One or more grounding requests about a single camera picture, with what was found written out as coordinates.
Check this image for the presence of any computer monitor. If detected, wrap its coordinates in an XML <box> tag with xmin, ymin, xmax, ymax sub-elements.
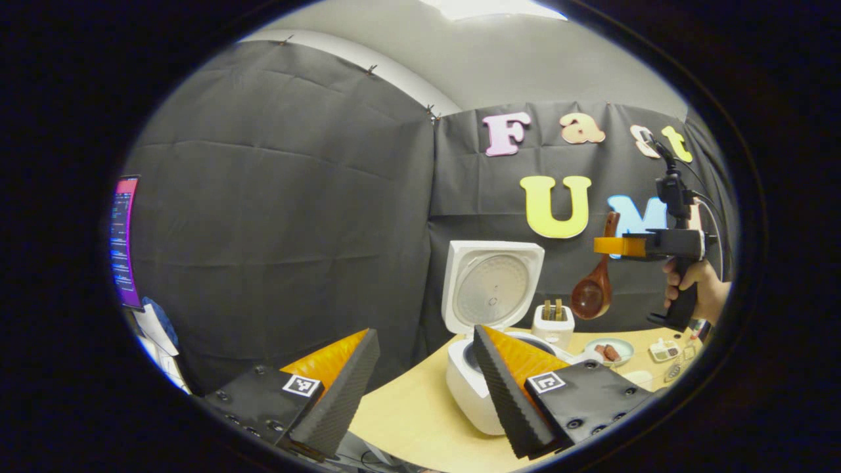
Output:
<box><xmin>108</xmin><ymin>175</ymin><xmax>144</xmax><ymax>311</ymax></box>

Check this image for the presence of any brown wooden spoon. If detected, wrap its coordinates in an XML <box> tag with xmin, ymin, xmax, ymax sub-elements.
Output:
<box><xmin>570</xmin><ymin>212</ymin><xmax>621</xmax><ymax>321</ymax></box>

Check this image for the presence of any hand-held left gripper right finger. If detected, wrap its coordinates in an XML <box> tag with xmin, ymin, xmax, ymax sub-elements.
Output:
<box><xmin>473</xmin><ymin>325</ymin><xmax>654</xmax><ymax>460</ymax></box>

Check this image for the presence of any pale green plate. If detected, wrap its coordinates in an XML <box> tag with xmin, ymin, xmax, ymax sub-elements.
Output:
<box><xmin>583</xmin><ymin>338</ymin><xmax>635</xmax><ymax>367</ymax></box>

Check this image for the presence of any white divided bean dish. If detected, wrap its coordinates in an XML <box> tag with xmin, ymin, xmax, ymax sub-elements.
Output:
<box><xmin>649</xmin><ymin>338</ymin><xmax>681</xmax><ymax>363</ymax></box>

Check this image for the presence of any black backdrop cloth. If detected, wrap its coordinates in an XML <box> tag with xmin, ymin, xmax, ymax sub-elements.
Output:
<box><xmin>122</xmin><ymin>39</ymin><xmax>737</xmax><ymax>395</ymax></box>

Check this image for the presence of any white toaster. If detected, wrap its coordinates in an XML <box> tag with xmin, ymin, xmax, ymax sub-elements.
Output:
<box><xmin>531</xmin><ymin>304</ymin><xmax>576</xmax><ymax>350</ymax></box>

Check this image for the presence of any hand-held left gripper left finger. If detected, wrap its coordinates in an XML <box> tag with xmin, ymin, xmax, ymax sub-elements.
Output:
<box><xmin>200</xmin><ymin>328</ymin><xmax>381</xmax><ymax>461</ymax></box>

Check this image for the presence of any white rice cooker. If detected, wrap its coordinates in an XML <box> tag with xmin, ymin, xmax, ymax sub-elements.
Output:
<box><xmin>442</xmin><ymin>240</ymin><xmax>592</xmax><ymax>436</ymax></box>

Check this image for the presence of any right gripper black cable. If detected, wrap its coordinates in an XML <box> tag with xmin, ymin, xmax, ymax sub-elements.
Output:
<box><xmin>683</xmin><ymin>158</ymin><xmax>725</xmax><ymax>282</ymax></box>

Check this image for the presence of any clear glass container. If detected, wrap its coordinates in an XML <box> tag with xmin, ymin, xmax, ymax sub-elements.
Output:
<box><xmin>621</xmin><ymin>368</ymin><xmax>664</xmax><ymax>392</ymax></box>

